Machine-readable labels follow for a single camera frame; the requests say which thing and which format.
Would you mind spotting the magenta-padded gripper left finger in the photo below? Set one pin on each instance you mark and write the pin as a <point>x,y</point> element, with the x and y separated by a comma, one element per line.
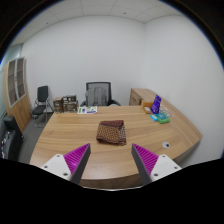
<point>76,160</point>

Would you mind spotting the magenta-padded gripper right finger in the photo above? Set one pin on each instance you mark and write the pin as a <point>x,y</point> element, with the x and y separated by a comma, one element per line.
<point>146,160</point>

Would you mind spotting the brown patterned towel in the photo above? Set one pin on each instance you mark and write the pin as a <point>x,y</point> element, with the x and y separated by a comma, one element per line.
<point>111,133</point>

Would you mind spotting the small blue box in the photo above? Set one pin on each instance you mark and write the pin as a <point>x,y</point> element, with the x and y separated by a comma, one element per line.
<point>154,117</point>

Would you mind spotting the green box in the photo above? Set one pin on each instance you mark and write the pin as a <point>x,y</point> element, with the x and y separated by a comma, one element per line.
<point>163,118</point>

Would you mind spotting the small tan box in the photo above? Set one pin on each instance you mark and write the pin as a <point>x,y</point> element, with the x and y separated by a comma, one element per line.
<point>147,110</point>

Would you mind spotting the white printed paper sheet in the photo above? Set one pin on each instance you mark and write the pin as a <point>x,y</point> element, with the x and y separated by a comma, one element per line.
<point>87,110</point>

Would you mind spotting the orange box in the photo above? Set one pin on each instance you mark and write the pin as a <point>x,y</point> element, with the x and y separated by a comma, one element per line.
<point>146,104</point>

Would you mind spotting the purple standing card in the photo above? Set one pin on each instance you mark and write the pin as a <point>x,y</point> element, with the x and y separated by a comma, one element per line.
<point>155,104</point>

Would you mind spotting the tall dark printed cardboard box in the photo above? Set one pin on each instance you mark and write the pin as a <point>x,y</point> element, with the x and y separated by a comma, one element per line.
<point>58,105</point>

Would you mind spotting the flat dark printed cardboard box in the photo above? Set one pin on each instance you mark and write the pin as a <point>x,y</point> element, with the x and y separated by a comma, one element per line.
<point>69,98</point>

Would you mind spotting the wooden side desk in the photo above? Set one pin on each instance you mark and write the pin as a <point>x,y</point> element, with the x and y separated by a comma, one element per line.
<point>136,98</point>

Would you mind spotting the grey backpack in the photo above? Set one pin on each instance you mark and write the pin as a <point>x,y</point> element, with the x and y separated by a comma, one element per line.
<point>96,96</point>

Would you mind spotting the black sofa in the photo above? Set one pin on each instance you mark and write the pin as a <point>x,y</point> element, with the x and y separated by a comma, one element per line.
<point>10,140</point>

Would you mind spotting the black visitor chair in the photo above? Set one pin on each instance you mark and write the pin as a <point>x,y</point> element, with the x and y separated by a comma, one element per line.
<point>42,95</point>

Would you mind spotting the black mesh office chair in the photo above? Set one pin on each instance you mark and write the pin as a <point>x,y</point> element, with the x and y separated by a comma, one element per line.
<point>98,84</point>

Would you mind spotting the wooden cabinet with glass doors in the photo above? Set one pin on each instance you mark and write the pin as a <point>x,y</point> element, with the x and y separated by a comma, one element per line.
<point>18,100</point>

